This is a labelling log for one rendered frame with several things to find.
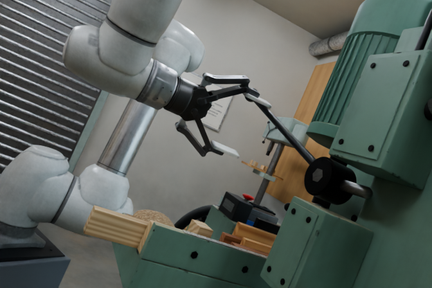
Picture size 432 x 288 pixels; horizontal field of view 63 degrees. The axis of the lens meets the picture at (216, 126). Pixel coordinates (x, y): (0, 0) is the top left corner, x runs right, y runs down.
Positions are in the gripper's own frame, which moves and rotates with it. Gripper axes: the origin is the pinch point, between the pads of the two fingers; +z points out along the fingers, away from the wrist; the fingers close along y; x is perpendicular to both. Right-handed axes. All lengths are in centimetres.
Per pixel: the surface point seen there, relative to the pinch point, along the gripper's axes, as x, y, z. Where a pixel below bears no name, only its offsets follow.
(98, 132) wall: 261, -134, 3
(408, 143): -38.9, 16.3, -2.4
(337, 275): -41.1, -1.9, -0.6
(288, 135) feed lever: -15.8, 6.0, -0.7
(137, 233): -24.1, -17.1, -20.1
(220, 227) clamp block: -6.9, -22.5, 3.9
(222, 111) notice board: 268, -62, 108
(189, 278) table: -28.5, -19.2, -10.2
